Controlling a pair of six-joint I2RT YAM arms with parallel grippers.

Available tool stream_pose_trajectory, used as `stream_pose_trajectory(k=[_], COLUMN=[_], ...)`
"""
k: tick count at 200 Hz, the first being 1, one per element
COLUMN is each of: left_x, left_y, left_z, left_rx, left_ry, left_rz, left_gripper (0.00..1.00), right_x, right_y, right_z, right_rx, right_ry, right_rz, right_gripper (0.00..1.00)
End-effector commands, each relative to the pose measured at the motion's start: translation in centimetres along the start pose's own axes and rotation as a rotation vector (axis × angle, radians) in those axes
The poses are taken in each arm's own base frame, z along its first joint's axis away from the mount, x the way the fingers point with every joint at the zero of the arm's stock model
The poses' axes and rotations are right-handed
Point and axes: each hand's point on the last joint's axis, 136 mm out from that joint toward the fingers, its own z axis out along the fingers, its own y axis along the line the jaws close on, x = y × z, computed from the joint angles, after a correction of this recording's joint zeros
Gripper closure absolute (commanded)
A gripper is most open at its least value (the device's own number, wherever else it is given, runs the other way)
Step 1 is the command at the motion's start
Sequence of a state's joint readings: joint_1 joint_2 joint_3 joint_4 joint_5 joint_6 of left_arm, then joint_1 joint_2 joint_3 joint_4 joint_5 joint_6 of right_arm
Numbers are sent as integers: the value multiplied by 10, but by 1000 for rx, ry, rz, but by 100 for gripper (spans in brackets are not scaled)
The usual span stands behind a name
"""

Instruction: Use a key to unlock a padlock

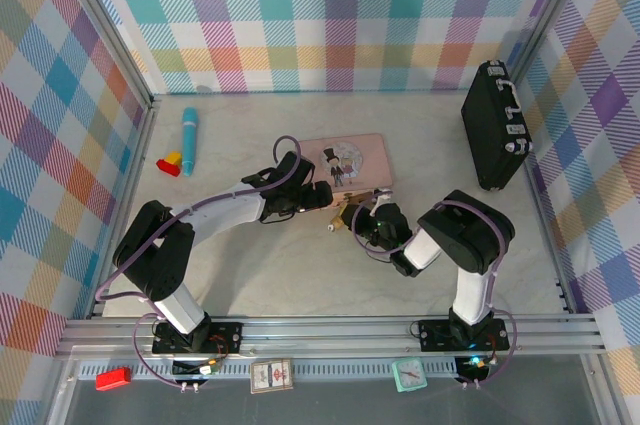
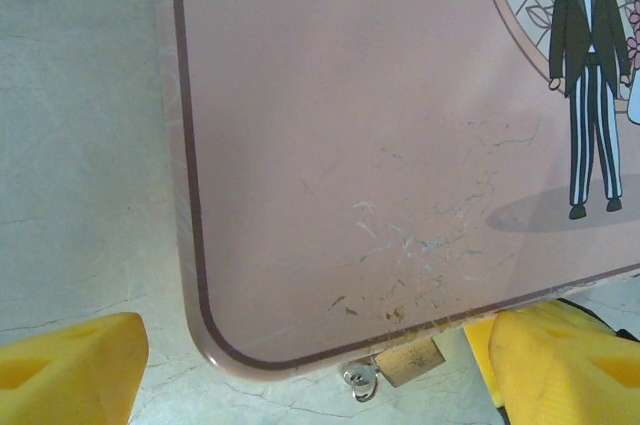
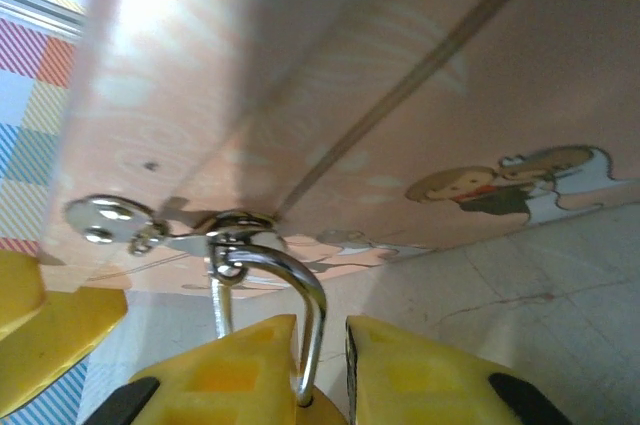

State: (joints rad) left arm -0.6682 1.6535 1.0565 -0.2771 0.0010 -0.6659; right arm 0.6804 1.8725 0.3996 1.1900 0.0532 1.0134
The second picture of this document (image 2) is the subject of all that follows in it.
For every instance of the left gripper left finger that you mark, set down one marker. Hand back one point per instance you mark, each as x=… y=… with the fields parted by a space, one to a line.
x=75 y=375

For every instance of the small brass padlock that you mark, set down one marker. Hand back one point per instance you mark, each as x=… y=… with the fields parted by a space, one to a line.
x=410 y=362

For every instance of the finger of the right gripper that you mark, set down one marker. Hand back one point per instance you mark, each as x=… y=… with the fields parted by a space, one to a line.
x=480 y=360
x=582 y=311

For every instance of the small silver key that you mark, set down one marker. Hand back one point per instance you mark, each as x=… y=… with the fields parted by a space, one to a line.
x=356 y=376

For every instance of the pink wedding couple tin box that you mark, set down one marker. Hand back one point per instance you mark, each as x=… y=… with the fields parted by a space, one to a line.
x=350 y=145

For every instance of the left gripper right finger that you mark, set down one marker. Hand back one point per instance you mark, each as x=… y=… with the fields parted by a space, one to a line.
x=565 y=375

